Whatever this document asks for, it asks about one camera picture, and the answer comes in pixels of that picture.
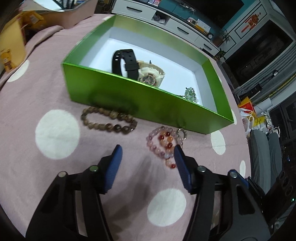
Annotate potted plant right of cabinet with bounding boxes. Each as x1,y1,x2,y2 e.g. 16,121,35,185
212,29,230,47

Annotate pink polka dot tablecloth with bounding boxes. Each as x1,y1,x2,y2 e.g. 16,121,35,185
0,13,251,241

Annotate pale pink bead bracelet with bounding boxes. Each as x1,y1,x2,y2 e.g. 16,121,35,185
146,126,183,160

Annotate brown wooden bead bracelet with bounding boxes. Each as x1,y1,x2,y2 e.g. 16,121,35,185
80,106,138,135

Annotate cream white wrist watch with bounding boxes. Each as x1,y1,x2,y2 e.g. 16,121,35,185
137,60,166,88

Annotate black wrist watch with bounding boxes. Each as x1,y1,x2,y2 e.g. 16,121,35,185
111,49,139,80

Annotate white tv cabinet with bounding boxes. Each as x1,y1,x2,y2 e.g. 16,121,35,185
112,0,219,56

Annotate yellow paper bag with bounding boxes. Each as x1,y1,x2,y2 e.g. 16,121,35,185
238,97,254,114

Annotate yellow bear bottle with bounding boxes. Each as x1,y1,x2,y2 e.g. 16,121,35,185
1,17,26,73

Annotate green cardboard box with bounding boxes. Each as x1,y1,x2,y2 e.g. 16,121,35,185
62,15,234,134

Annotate white plastic shopping bag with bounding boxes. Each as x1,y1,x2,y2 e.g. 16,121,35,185
238,108,254,138

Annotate small silver bead bracelet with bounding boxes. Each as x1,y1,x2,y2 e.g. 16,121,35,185
176,128,188,141

